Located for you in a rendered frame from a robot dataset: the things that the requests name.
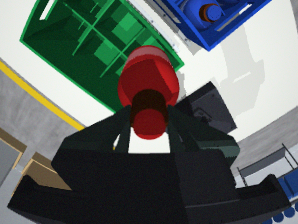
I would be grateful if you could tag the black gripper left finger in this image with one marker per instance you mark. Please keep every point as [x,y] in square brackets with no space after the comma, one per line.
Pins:
[102,135]

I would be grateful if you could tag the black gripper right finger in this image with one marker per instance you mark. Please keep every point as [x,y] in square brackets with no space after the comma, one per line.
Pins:
[198,136]

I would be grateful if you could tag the green plastic crate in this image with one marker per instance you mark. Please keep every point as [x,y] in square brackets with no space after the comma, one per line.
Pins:
[63,41]

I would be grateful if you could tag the blue crate with dividers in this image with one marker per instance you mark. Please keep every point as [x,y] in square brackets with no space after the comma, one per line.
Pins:
[210,38]

